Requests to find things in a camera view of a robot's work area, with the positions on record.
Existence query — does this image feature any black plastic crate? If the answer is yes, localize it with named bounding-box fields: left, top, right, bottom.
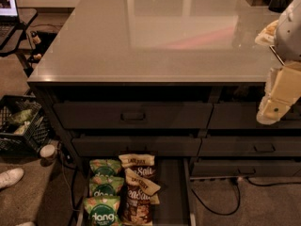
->
left=0, top=95, right=52, bottom=155

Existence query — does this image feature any rear green dang chip bag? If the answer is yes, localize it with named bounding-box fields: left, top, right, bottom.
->
left=89, top=159, right=121, bottom=176

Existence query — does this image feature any white shoe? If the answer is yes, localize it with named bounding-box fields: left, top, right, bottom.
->
left=0, top=168, right=24, bottom=188

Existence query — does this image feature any middle green dang chip bag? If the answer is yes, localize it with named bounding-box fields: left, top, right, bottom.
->
left=89, top=175, right=124, bottom=197

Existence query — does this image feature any open bottom left drawer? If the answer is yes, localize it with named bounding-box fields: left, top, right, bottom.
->
left=75, top=156, right=198, bottom=226

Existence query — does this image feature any top right drawer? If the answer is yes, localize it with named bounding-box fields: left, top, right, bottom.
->
left=208, top=103, right=301, bottom=129

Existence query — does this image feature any top left drawer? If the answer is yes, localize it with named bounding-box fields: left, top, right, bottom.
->
left=53, top=102, right=213, bottom=129

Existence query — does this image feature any green dang chip bag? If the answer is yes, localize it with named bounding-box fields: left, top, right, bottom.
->
left=89, top=175, right=124, bottom=197
left=84, top=196, right=121, bottom=226
left=89, top=159, right=121, bottom=176

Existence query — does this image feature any green bag in crate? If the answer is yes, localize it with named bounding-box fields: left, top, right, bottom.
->
left=8, top=109, right=33, bottom=125

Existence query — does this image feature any laptop computer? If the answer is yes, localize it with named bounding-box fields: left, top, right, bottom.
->
left=0, top=0, right=20, bottom=49

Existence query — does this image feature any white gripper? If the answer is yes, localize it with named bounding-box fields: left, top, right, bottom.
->
left=255, top=20, right=301, bottom=125

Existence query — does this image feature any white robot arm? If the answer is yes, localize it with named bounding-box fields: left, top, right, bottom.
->
left=255, top=0, right=301, bottom=125

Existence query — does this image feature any front green dang chip bag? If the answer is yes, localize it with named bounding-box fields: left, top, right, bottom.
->
left=84, top=196, right=121, bottom=226

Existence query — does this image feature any brown sea salt chip bag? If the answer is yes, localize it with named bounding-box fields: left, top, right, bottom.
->
left=119, top=153, right=156, bottom=181
left=121, top=169, right=161, bottom=226

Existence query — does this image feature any middle left drawer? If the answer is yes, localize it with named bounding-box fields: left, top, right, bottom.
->
left=72, top=137, right=201, bottom=156

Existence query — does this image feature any middle right drawer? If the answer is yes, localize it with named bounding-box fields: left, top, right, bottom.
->
left=198, top=137, right=301, bottom=157

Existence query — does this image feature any black cable left of drawer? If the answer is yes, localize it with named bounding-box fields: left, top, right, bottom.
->
left=57, top=141, right=83, bottom=226

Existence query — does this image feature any black white fiducial marker board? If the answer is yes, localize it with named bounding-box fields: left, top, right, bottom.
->
left=269, top=45, right=285, bottom=66

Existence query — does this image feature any grey kitchen counter island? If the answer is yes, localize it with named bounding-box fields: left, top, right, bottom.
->
left=29, top=0, right=300, bottom=173

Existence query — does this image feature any black side desk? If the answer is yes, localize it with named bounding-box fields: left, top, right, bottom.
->
left=0, top=8, right=38, bottom=77

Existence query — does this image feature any bottom right drawer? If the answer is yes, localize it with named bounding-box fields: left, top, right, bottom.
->
left=191, top=160, right=301, bottom=177

